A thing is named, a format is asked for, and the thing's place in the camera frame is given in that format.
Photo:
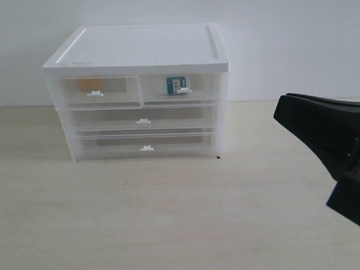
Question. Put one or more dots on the wide clear drawer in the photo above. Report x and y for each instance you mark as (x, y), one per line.
(153, 118)
(136, 145)

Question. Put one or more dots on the yellow cheese wedge block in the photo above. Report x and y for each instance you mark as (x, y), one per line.
(90, 84)

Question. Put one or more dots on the middle wide clear drawer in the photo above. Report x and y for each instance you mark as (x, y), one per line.
(153, 118)

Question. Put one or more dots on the white bottle teal label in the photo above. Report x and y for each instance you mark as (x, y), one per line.
(170, 85)

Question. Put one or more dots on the white plastic drawer cabinet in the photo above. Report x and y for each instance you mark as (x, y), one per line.
(134, 51)

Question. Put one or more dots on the bottom wide clear drawer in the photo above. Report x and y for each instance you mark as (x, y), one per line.
(136, 145)

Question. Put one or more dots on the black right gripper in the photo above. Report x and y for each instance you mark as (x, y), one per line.
(330, 128)

